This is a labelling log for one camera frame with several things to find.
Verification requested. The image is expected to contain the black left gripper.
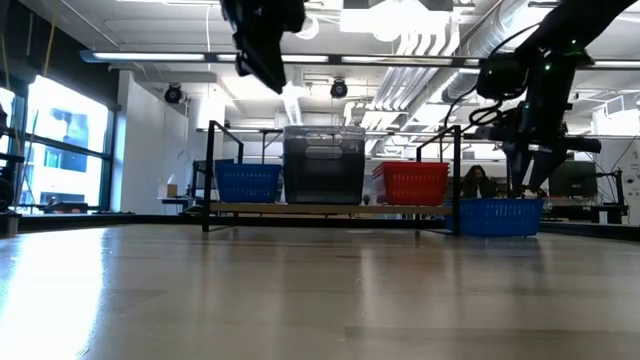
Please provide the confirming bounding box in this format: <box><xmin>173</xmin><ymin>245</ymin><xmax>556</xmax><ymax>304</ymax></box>
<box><xmin>219</xmin><ymin>0</ymin><xmax>306</xmax><ymax>95</ymax></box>

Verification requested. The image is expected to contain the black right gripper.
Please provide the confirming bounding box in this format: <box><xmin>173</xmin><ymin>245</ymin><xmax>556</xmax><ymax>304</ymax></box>
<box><xmin>474</xmin><ymin>51</ymin><xmax>603</xmax><ymax>198</ymax></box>

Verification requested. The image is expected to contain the blue slotted plastic basket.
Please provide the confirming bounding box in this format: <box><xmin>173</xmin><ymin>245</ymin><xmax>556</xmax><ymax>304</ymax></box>
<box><xmin>443</xmin><ymin>198</ymin><xmax>545</xmax><ymax>238</ymax></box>
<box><xmin>214</xmin><ymin>160</ymin><xmax>283</xmax><ymax>204</ymax></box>

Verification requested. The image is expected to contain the grey translucent plastic basket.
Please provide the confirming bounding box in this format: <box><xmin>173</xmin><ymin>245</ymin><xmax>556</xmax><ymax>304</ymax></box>
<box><xmin>282</xmin><ymin>125</ymin><xmax>367</xmax><ymax>150</ymax></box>
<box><xmin>283</xmin><ymin>145</ymin><xmax>366</xmax><ymax>205</ymax></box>

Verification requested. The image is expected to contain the long linear ceiling light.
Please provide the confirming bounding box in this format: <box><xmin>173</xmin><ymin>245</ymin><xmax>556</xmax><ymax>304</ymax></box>
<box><xmin>79</xmin><ymin>48</ymin><xmax>640</xmax><ymax>70</ymax></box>

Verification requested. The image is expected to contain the white ceiling pipe bundle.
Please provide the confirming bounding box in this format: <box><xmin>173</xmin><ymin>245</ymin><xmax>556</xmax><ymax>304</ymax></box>
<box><xmin>372</xmin><ymin>29</ymin><xmax>461</xmax><ymax>112</ymax></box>

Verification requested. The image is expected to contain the large black-framed window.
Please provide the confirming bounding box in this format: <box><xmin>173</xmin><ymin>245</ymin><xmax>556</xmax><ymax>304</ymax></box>
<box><xmin>0</xmin><ymin>74</ymin><xmax>117</xmax><ymax>214</ymax></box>

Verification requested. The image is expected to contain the black background equipment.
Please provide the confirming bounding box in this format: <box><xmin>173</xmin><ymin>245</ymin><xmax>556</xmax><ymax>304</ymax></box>
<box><xmin>0</xmin><ymin>107</ymin><xmax>26</xmax><ymax>214</ymax></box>

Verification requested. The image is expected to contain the grey block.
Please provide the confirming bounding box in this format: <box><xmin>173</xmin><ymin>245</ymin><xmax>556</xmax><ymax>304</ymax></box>
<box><xmin>0</xmin><ymin>213</ymin><xmax>21</xmax><ymax>237</ymax></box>

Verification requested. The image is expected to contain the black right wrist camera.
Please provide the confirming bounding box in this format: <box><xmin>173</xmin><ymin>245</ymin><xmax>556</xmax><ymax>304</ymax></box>
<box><xmin>476</xmin><ymin>52</ymin><xmax>530</xmax><ymax>100</ymax></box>

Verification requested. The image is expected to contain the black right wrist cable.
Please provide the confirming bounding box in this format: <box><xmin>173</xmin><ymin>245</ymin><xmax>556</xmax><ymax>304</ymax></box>
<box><xmin>442</xmin><ymin>22</ymin><xmax>541</xmax><ymax>129</ymax></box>

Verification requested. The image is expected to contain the white wall poster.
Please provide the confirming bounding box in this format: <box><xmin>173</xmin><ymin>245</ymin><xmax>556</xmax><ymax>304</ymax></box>
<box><xmin>619</xmin><ymin>139</ymin><xmax>640</xmax><ymax>226</ymax></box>

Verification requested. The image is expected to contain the silver spiral ceiling duct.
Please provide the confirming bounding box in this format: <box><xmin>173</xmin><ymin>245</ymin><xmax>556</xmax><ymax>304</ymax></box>
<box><xmin>442</xmin><ymin>0</ymin><xmax>551</xmax><ymax>104</ymax></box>

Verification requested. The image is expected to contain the yellow hanging cord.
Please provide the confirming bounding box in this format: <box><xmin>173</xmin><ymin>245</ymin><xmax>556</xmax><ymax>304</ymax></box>
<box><xmin>0</xmin><ymin>19</ymin><xmax>11</xmax><ymax>76</ymax></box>
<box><xmin>42</xmin><ymin>14</ymin><xmax>58</xmax><ymax>76</ymax></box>

